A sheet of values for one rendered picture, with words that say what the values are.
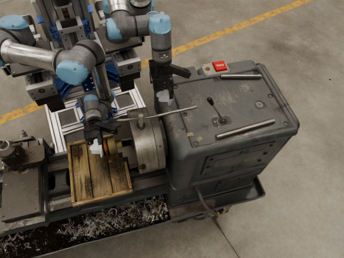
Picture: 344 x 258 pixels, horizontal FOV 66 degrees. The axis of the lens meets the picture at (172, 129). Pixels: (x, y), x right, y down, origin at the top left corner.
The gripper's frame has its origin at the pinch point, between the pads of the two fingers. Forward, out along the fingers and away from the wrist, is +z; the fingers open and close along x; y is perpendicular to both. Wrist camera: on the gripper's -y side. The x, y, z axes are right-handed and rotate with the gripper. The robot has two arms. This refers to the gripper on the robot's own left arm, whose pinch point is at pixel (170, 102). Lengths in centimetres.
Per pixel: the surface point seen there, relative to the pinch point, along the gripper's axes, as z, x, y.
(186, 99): 4.7, -6.6, -9.3
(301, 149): 120, -57, -140
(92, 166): 41, -15, 42
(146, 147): 15.8, 7.2, 13.4
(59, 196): 49, -6, 61
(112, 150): 22.4, -2.6, 28.6
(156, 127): 10.2, 2.0, 7.4
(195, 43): 64, -211, -85
